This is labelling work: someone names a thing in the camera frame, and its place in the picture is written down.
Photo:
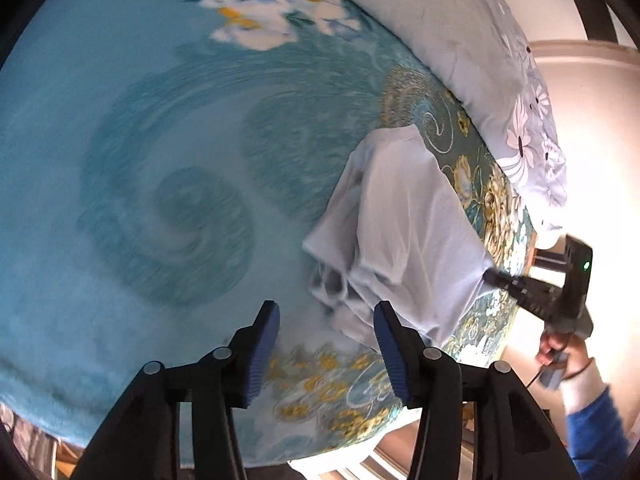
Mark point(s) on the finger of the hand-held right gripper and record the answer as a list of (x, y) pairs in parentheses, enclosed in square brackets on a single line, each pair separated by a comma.
[(507, 284)]

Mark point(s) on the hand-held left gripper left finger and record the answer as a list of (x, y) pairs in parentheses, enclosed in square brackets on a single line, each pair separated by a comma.
[(262, 355)]

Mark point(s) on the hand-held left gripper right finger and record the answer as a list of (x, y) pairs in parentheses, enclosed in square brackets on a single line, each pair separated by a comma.
[(392, 355)]

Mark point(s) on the light blue t-shirt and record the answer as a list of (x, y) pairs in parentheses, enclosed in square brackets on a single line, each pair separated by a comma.
[(410, 225)]

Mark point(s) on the person's right forearm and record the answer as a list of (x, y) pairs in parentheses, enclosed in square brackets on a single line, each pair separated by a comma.
[(600, 420)]

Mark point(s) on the person's right hand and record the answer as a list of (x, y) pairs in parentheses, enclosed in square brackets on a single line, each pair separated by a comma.
[(575, 355)]

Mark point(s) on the teal floral blanket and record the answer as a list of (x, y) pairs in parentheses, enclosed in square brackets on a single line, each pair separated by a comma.
[(150, 160)]

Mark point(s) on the light blue floral duvet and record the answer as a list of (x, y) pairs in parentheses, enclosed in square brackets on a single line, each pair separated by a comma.
[(470, 35)]

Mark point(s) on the wooden bed frame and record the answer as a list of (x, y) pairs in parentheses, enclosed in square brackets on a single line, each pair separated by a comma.
[(534, 250)]

